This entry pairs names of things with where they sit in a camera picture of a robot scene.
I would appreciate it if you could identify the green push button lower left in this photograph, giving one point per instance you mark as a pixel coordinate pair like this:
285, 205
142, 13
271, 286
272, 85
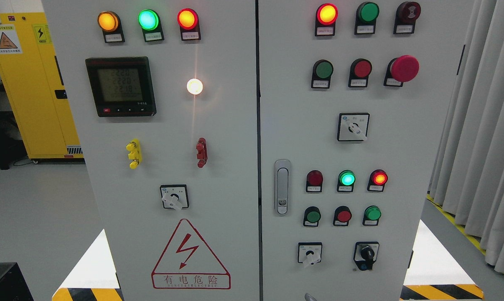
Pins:
312, 216

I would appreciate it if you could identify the green push button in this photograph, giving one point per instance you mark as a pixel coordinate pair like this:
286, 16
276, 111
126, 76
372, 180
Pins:
321, 74
372, 215
312, 216

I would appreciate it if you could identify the green push button upper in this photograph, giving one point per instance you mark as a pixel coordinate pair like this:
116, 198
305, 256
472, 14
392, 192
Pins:
321, 74

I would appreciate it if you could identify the red push button lower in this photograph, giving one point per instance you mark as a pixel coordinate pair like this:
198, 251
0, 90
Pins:
342, 216

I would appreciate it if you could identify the red push button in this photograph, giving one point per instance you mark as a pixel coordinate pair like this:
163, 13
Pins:
342, 216
359, 73

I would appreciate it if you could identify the green push button lower right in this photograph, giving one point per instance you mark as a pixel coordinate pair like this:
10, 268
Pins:
372, 215

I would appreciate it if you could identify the red push button upper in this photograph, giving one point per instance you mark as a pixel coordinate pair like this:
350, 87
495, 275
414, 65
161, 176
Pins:
359, 73

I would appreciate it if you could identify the red emergency stop mushroom button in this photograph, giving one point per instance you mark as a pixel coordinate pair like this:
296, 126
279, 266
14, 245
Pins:
400, 70

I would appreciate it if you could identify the grey electrical control cabinet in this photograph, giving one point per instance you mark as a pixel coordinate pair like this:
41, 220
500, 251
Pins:
255, 59

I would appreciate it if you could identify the red terminal block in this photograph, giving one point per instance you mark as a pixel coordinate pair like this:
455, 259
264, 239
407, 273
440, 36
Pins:
201, 155

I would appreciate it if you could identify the dark red unlit lamp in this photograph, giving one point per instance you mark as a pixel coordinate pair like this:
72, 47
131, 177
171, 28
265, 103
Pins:
314, 182

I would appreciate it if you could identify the white glowing indicator lamp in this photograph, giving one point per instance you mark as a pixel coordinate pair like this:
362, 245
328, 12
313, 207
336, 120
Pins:
194, 86

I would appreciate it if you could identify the green lit lamp middle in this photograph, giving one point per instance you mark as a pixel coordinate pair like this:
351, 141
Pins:
346, 182

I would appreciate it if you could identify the yellow terminal block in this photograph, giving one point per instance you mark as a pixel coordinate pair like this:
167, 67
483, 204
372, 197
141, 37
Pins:
135, 154

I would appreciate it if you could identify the red lit lamp middle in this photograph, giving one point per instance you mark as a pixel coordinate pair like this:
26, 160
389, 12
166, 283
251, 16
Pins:
377, 180

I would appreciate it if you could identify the red lit lamp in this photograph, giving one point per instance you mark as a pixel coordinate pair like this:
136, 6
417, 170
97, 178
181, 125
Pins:
325, 21
377, 180

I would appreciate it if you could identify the red electric hazard warning sticker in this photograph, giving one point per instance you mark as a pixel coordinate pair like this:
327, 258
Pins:
188, 262

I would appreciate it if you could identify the black digital power meter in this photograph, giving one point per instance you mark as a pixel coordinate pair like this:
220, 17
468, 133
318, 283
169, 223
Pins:
121, 86

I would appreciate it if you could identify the red indicator lamp top left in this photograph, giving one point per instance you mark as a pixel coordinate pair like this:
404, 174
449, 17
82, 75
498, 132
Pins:
189, 24

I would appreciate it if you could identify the red lit lamp top right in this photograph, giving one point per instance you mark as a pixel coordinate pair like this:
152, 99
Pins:
325, 21

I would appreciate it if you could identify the green indicator lamp top left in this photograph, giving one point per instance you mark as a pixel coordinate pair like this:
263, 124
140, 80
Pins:
150, 24

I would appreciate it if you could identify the green unlit lamp top right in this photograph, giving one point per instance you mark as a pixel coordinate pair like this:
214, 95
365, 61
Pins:
365, 20

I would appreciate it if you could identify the yellow indicator lamp top left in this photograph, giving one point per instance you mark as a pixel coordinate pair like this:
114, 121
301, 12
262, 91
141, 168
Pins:
111, 27

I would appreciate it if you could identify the dark red buzzer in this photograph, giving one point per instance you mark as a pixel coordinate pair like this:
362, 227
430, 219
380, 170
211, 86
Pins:
405, 18

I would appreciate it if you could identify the grey curtain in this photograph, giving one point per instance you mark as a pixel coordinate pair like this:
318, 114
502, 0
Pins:
468, 175

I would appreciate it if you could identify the yellow safety storage cabinet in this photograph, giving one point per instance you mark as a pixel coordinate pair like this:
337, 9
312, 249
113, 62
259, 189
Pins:
34, 86

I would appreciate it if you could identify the black box bottom left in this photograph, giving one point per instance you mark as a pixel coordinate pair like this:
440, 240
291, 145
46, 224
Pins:
13, 286

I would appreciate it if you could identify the silver cabinet door handle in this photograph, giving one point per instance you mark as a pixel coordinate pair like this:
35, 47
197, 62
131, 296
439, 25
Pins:
282, 186

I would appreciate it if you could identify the white selector switch left door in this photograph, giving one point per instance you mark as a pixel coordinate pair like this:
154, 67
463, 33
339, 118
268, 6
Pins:
174, 196

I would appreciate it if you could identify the white selector switch right upper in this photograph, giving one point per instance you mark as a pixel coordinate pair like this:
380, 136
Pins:
353, 127

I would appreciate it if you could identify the white selector switch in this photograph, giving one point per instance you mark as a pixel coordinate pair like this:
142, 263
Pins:
309, 253
353, 127

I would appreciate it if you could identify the white selector switch lower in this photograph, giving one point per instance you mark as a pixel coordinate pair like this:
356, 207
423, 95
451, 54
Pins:
309, 253

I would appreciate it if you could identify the black selector switch lower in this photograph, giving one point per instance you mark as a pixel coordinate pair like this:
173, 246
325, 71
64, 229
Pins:
365, 254

